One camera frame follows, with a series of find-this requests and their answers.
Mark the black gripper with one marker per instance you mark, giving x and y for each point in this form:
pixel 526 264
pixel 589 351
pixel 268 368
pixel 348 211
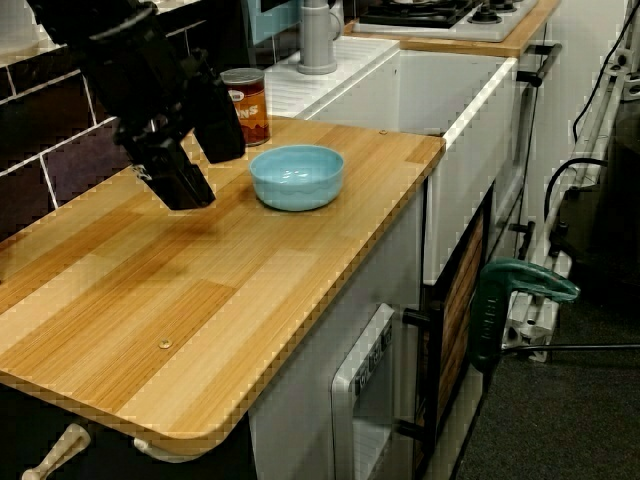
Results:
pixel 140 90

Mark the light blue bowl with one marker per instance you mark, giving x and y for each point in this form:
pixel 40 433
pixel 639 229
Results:
pixel 300 195

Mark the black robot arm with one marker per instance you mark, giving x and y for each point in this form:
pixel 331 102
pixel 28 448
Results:
pixel 75 15

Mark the beans can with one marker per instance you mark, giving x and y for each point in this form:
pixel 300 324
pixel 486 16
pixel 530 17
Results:
pixel 255 115

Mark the grey toy faucet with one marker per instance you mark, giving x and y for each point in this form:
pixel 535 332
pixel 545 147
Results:
pixel 315 45

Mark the white toy sink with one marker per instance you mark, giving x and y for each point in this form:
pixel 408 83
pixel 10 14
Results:
pixel 425 90

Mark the wood print oven door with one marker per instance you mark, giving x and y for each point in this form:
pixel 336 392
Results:
pixel 460 310

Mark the toy stove top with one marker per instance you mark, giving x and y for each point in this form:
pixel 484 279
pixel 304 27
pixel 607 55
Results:
pixel 480 30

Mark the green clamp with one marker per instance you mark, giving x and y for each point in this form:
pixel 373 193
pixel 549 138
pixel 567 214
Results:
pixel 487 320

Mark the black equipment base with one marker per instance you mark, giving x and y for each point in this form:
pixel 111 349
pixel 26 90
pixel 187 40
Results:
pixel 610 225

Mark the aluminium frame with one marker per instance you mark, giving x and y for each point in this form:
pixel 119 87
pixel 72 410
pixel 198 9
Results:
pixel 532 310

